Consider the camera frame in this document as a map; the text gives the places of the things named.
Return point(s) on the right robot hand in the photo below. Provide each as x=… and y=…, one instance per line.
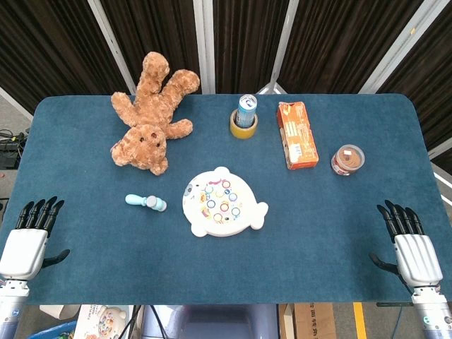
x=418, y=259

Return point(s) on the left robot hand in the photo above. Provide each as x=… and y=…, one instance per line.
x=23, y=250

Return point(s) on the light blue toy hammer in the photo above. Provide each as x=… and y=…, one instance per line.
x=136, y=200

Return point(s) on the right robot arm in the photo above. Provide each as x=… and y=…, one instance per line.
x=432, y=314

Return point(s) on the white fish toy board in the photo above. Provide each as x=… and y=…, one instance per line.
x=220, y=208

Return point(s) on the blue felt table mat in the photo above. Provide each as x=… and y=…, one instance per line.
x=106, y=254

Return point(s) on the blue plastic bin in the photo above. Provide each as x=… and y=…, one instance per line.
x=53, y=332

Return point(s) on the white toy packaging box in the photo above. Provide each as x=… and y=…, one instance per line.
x=102, y=323

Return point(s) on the clear plastic snack jar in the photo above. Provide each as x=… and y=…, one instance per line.
x=347, y=160

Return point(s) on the brown cardboard box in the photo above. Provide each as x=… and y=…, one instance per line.
x=310, y=321

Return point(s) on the orange snack box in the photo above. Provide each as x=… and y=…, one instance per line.
x=298, y=137

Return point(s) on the brown teddy bear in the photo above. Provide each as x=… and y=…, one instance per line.
x=150, y=116

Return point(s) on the grey robot torso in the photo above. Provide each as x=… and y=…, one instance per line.
x=212, y=323

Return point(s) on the yellow tape roll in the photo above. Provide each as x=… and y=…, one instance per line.
x=243, y=133

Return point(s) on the light blue drink can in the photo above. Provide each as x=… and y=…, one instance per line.
x=246, y=109

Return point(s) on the white metal frame post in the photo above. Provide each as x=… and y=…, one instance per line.
x=111, y=46
x=205, y=46
x=280, y=53
x=399, y=46

